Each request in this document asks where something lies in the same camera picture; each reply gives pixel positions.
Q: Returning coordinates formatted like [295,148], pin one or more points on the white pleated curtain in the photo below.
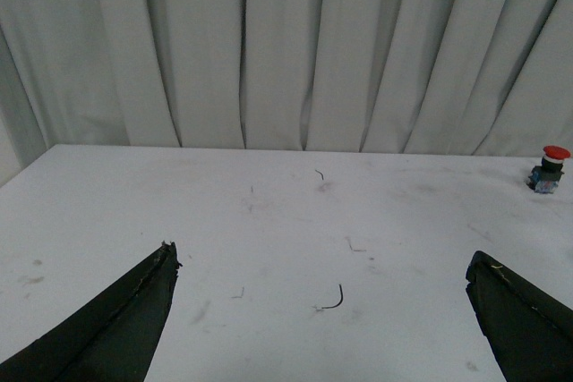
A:
[452,77]

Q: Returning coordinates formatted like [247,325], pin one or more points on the red push button switch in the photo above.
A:
[545,178]

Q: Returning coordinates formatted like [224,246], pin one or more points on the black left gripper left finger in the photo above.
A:
[113,337]

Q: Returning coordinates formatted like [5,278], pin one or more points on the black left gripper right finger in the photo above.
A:
[529,332]

